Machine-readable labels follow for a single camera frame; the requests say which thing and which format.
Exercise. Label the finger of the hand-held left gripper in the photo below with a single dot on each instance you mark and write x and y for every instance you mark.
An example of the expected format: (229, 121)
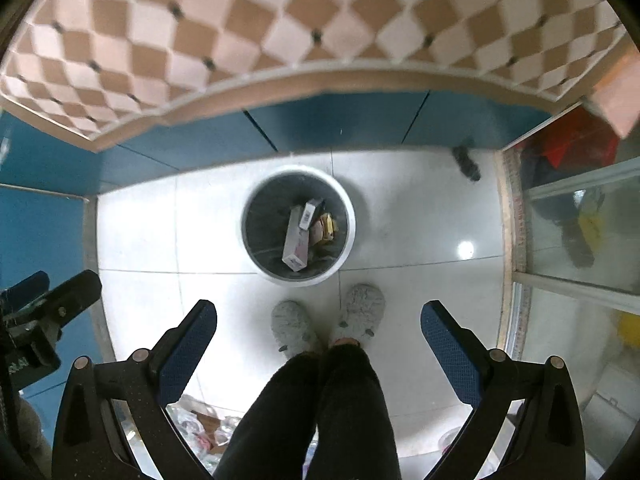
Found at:
(27, 292)
(75, 292)

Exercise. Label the pile of clear plastic wrappers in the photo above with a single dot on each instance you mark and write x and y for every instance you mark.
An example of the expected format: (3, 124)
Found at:
(200, 425)

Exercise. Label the dark fuzzy object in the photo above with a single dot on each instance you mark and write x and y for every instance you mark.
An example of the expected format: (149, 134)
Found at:
(467, 162)

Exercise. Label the glass door cabinet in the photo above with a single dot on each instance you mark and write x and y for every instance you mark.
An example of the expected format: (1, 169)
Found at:
(575, 182)

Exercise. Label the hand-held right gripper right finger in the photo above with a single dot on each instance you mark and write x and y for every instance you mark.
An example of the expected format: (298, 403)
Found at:
(450, 355)

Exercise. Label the person's left leg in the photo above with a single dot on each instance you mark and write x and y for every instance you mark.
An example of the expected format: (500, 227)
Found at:
(270, 420)

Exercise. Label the yellow snack packet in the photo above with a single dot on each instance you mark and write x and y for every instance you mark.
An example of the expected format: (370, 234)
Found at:
(327, 225)

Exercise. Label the small white cardboard box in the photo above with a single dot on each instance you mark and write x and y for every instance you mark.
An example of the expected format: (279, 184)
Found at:
(313, 212)

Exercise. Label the person's right leg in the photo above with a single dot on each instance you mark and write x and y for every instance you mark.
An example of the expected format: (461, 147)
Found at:
(352, 410)

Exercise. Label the checkered brown white blanket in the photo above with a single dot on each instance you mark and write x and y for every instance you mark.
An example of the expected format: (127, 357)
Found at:
(250, 25)

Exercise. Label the white round trash bin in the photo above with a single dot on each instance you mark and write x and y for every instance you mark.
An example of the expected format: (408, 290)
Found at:
(265, 210)

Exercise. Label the red item behind glass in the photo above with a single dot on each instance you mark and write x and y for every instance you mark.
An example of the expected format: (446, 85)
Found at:
(570, 140)

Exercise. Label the yellow item behind glass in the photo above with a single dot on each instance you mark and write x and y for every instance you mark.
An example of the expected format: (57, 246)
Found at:
(592, 230)

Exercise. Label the person's left grey slipper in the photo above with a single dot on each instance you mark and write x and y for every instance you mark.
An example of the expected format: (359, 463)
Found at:
(292, 327)

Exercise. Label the person's right grey slipper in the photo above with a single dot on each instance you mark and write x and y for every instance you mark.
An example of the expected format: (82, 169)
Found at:
(360, 310)

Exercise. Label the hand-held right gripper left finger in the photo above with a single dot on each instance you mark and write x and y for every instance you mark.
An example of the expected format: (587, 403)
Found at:
(187, 355)

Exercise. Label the long white cardboard box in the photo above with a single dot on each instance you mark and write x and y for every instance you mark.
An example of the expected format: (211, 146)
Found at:
(295, 240)

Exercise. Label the person's leg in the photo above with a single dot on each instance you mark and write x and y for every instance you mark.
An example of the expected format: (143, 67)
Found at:
(352, 410)
(270, 420)

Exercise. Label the person's grey slipper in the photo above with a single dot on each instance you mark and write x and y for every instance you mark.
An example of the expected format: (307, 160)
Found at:
(360, 310)
(292, 327)

